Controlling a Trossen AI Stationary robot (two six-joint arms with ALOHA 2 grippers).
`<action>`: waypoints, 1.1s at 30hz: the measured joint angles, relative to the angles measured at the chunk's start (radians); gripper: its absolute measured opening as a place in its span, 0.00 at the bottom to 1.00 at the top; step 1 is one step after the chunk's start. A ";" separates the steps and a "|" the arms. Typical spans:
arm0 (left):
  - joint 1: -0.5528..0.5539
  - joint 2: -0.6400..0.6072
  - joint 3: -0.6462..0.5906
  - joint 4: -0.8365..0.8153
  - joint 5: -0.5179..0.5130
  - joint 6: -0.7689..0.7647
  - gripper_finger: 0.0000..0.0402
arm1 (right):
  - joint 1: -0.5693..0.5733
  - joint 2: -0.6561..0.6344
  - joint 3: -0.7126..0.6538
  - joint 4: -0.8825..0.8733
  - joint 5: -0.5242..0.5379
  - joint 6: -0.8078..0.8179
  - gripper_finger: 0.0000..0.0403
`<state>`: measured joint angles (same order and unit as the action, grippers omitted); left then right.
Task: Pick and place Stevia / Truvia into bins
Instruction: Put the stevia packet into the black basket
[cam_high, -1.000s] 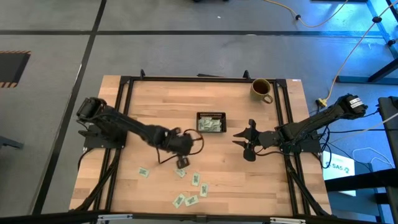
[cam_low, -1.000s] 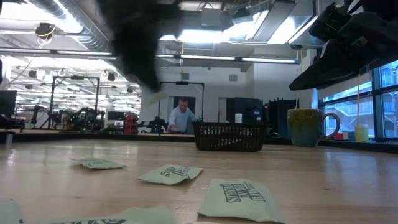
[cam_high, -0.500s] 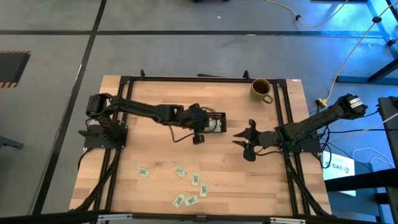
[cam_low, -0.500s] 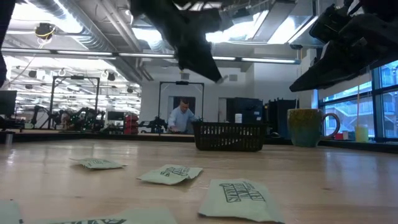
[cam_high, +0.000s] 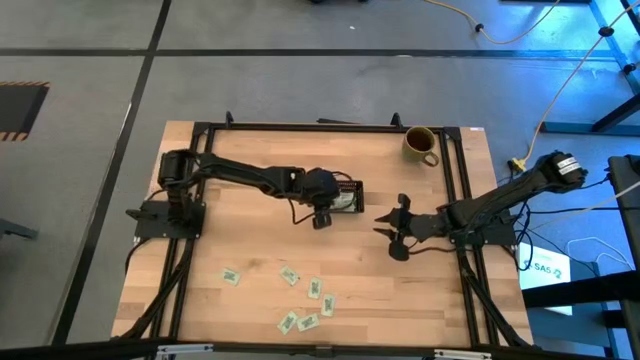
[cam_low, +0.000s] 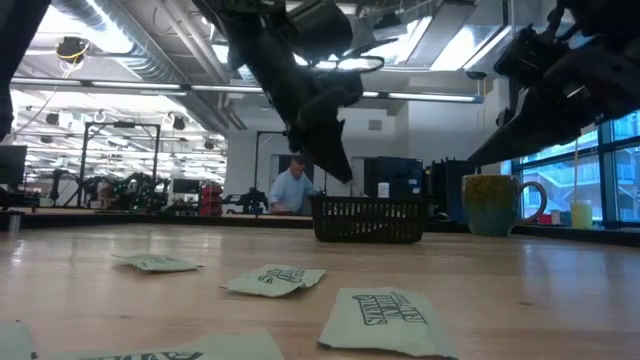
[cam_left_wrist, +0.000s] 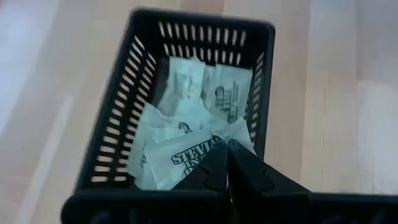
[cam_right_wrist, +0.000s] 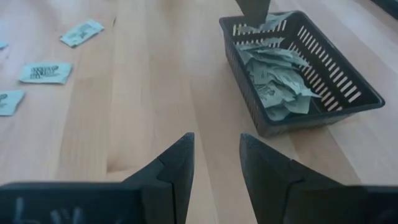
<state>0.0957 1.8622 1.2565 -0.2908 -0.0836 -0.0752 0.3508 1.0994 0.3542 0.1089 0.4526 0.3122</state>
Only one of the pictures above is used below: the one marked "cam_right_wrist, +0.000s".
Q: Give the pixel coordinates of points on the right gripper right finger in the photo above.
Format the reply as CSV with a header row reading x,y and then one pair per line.
x,y
267,186

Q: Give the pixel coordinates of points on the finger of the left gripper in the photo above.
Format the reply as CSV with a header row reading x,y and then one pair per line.
x,y
259,12
247,12

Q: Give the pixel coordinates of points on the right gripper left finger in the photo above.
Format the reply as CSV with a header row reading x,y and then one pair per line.
x,y
177,174

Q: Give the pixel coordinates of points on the black slotted plastic basket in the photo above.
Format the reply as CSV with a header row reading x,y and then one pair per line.
x,y
295,127

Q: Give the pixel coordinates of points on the black aluminium table frame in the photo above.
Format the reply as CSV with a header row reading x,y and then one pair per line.
x,y
388,6

